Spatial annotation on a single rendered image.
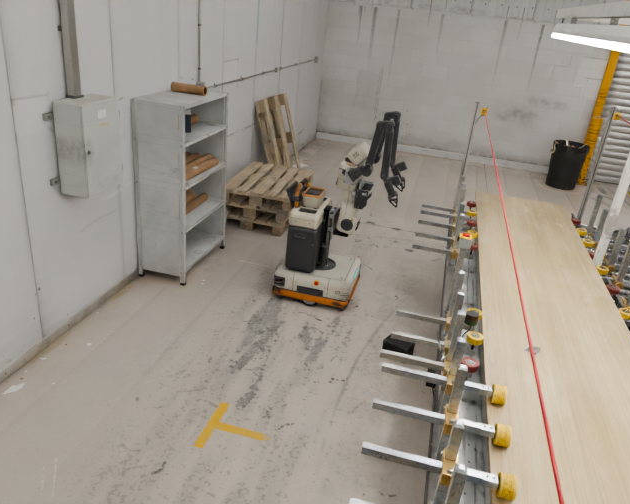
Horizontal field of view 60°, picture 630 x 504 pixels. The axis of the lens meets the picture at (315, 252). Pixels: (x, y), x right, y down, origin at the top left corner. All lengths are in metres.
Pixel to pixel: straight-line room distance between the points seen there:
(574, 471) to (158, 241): 3.63
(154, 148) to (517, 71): 7.14
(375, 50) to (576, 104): 3.55
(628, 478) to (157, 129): 3.74
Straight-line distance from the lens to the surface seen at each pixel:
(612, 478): 2.37
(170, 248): 4.81
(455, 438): 1.99
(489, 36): 10.21
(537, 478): 2.22
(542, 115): 10.41
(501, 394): 2.43
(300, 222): 4.40
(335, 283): 4.50
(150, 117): 4.53
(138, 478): 3.23
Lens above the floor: 2.35
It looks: 24 degrees down
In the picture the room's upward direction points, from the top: 6 degrees clockwise
